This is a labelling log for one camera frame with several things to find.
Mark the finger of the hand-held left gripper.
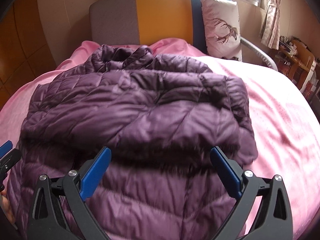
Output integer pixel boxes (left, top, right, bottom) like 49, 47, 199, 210
0, 140, 13, 157
0, 149, 22, 180

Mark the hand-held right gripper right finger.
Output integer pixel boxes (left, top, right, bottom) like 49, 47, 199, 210
210, 146, 293, 240

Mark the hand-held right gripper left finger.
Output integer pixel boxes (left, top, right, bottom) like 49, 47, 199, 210
27, 147, 112, 240

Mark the purple quilted down jacket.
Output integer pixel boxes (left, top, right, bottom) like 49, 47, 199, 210
6, 44, 259, 240

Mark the person's left hand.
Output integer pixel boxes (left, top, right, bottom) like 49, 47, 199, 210
0, 192, 16, 227

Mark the pink bed cover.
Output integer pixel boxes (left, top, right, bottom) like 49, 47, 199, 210
0, 37, 320, 240

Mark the wooden wardrobe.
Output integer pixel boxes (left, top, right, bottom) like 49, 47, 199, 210
0, 0, 57, 110

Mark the white box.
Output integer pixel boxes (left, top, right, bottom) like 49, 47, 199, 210
306, 55, 316, 82

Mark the wooden desk with clutter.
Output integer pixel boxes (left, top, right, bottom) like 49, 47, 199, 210
275, 36, 315, 80

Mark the deer print pillow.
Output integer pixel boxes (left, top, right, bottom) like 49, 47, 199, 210
199, 0, 243, 62

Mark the pink star print curtain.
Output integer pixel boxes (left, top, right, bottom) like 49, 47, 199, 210
259, 0, 280, 50

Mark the grey yellow blue headboard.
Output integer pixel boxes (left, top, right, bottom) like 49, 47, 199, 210
89, 0, 232, 55

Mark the grey bed rail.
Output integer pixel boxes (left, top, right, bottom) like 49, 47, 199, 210
240, 36, 279, 71

